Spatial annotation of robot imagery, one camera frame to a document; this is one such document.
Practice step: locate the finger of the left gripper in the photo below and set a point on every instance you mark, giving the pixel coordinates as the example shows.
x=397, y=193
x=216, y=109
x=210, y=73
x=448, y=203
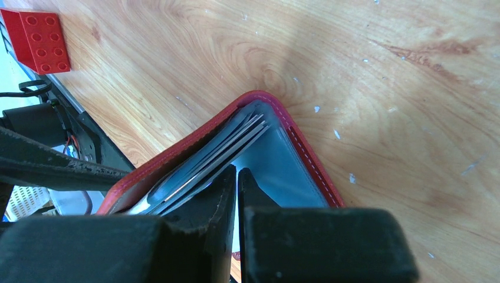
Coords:
x=25, y=162

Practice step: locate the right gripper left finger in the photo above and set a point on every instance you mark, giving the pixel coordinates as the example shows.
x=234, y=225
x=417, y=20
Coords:
x=196, y=242

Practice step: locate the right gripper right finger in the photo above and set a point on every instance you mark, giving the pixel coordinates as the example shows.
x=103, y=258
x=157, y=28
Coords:
x=249, y=194

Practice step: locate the red leather card holder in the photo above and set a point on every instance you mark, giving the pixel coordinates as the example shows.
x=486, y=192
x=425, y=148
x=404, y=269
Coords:
x=254, y=133

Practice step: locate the red building brick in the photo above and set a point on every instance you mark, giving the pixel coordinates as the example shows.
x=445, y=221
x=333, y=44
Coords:
x=38, y=40

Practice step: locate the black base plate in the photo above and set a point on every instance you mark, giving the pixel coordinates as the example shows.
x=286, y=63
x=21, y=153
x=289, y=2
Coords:
x=93, y=144

